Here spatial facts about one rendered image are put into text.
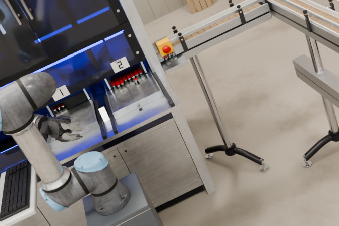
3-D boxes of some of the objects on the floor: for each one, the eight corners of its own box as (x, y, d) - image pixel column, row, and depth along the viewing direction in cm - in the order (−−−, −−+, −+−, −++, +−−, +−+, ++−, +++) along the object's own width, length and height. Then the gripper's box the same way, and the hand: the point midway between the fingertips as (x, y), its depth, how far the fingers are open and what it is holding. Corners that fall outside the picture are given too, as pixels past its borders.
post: (205, 188, 298) (41, -169, 201) (213, 184, 298) (54, -175, 201) (208, 194, 292) (41, -171, 195) (217, 190, 292) (54, -176, 195)
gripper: (48, 108, 198) (91, 116, 189) (50, 131, 201) (92, 140, 192) (34, 114, 191) (78, 122, 182) (36, 138, 194) (79, 148, 185)
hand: (77, 133), depth 185 cm, fingers closed
